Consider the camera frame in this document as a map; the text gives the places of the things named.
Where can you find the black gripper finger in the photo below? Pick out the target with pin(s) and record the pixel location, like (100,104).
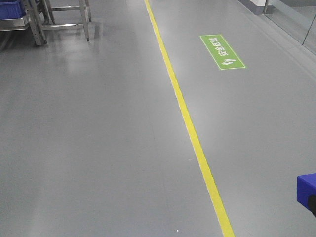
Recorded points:
(312,204)

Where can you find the blue plastic bottle part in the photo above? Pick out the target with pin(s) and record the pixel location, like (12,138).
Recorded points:
(306,186)

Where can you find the green floor safety sign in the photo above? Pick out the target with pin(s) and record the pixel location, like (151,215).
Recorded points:
(222,53)

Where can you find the blue bin on rack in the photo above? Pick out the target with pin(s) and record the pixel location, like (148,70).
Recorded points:
(11,9)

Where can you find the metal rack frame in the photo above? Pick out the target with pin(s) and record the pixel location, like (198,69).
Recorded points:
(39,18)

